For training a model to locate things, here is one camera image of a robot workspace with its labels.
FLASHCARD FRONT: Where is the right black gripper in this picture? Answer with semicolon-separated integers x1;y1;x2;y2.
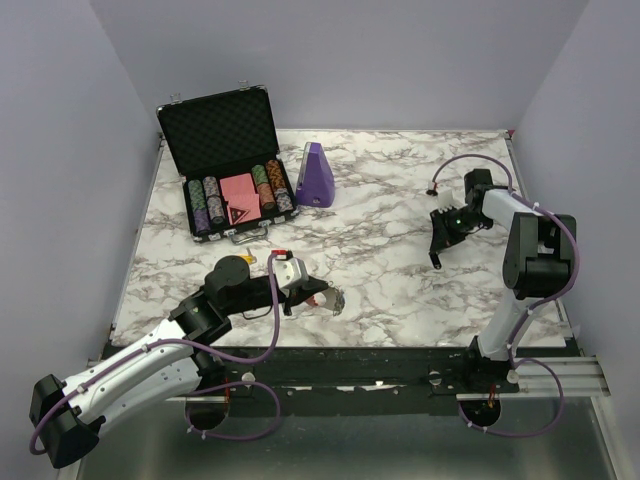
429;205;492;253

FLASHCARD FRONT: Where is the metal key organizer red handle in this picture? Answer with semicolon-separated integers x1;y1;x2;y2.
306;286;346;316

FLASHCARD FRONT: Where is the key with black tag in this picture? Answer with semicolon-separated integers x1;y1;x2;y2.
429;252;442;270

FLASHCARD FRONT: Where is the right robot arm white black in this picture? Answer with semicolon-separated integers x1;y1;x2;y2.
427;169;578;392

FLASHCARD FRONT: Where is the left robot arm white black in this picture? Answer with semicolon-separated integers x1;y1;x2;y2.
29;250;345;469

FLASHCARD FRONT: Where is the key with yellow tag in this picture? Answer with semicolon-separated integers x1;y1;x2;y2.
242;247;257;264

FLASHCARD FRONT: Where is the purple metronome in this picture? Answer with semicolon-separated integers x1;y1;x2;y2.
295;142;335;208

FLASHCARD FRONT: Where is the pink playing card deck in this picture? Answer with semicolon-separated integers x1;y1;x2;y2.
220;173;261;221

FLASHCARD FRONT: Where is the black poker chip case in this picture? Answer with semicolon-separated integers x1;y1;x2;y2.
156;85;299;244

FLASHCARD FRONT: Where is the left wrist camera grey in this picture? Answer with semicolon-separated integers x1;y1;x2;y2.
274;257;309;291

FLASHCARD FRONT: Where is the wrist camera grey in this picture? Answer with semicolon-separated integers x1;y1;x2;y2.
426;185;457;212
274;257;309;291

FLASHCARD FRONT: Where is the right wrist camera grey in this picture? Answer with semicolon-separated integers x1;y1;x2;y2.
426;185;457;212

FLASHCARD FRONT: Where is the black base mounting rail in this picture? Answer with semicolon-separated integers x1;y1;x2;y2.
99;342;531;419

